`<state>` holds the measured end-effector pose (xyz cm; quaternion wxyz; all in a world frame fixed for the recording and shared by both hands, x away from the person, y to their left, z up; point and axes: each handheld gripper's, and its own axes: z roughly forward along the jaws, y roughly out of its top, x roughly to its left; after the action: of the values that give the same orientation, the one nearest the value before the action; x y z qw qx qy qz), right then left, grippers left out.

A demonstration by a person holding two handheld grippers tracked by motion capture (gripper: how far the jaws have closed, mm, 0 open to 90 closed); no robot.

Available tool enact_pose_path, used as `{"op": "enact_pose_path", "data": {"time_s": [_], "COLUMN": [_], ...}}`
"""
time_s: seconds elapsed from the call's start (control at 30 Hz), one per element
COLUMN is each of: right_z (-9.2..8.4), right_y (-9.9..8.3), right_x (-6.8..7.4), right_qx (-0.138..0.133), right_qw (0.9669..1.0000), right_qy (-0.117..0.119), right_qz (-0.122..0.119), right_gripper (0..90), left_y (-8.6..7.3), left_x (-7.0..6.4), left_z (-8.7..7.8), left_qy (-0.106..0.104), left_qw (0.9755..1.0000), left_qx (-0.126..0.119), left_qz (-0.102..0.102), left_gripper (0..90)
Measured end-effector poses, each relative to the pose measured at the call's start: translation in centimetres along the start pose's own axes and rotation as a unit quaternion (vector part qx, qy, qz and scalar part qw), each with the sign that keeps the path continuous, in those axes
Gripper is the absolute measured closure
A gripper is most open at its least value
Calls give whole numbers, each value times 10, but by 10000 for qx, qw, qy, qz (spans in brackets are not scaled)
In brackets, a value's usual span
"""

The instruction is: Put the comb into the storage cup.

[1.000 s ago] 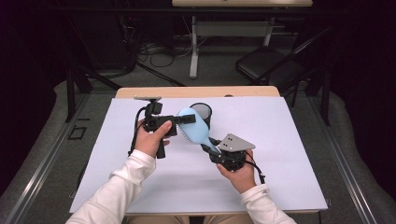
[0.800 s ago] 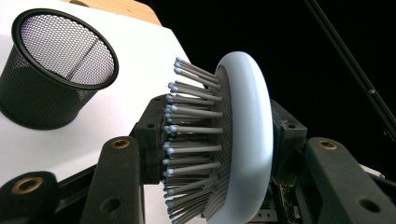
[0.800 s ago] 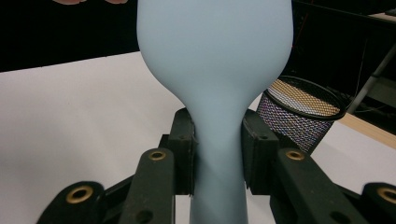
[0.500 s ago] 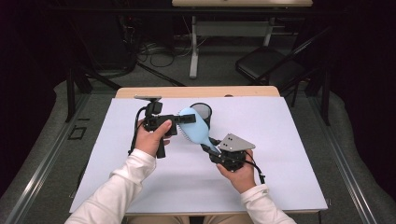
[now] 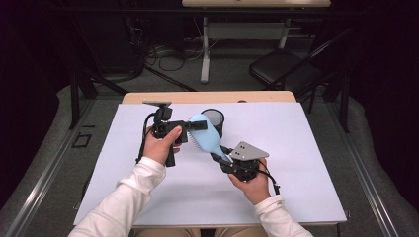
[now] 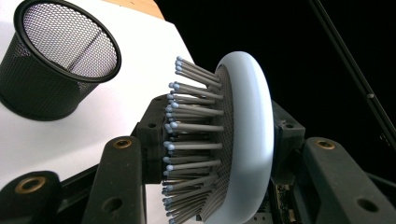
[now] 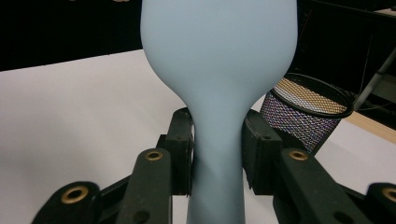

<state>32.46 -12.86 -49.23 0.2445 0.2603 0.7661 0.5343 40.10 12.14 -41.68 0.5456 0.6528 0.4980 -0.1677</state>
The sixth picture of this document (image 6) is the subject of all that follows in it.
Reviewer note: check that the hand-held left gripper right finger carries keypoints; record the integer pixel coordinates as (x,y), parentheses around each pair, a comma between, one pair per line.
(288,137)

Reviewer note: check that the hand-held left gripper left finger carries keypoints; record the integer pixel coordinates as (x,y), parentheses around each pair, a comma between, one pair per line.
(152,140)

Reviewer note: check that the light blue hairbrush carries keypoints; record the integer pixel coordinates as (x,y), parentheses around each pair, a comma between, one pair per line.
(249,140)

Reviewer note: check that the black mesh pen holder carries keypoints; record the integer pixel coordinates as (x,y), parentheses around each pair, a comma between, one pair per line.
(49,62)

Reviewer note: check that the thin black stand rod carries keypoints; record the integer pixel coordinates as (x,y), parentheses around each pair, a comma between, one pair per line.
(358,81)

